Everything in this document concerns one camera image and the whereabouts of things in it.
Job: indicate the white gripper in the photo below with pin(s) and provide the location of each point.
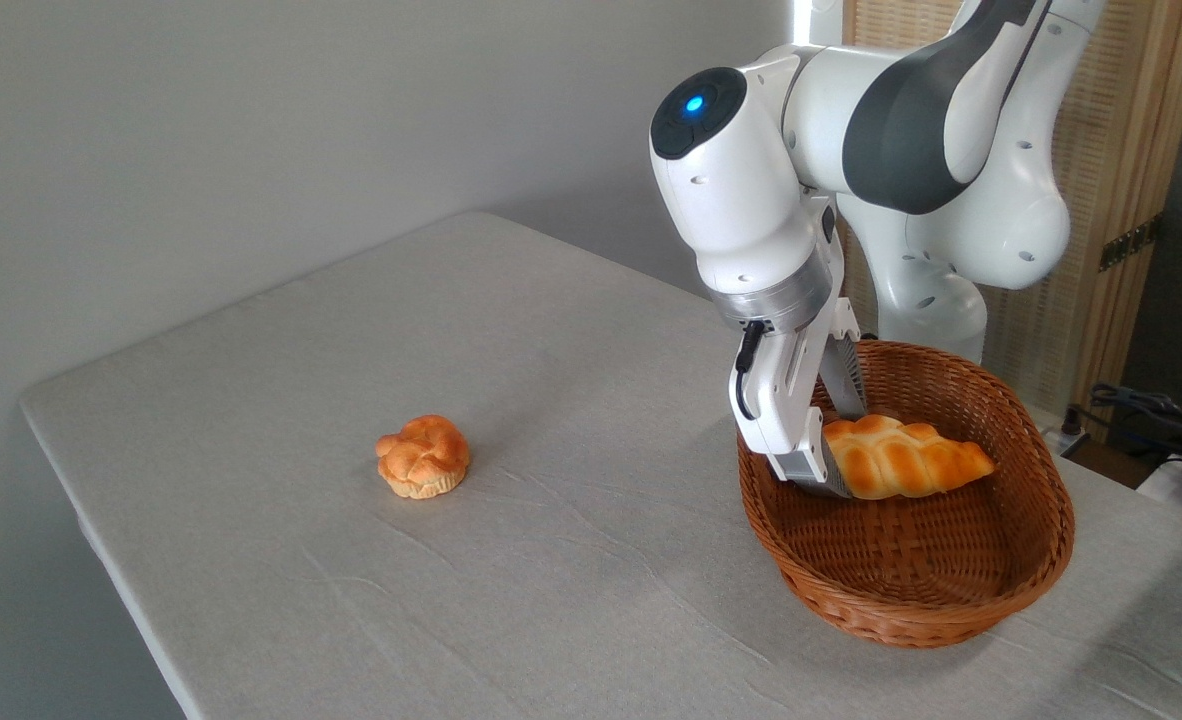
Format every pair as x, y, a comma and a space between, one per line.
776, 390

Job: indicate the brown oval wicker basket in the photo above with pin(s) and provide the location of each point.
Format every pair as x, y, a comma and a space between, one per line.
901, 570

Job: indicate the grey tablecloth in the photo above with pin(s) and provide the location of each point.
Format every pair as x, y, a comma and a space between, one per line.
551, 560

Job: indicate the long braided bread loaf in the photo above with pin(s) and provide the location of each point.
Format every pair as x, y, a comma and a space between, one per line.
911, 458

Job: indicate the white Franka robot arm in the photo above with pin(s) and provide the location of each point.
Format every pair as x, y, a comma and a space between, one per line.
741, 190

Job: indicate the metal screen hinge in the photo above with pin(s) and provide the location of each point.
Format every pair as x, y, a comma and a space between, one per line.
1129, 243

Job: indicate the round knotted bread roll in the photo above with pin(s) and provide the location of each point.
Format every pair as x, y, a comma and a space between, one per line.
421, 455

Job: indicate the white power strip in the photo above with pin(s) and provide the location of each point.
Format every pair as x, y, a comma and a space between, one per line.
1063, 440

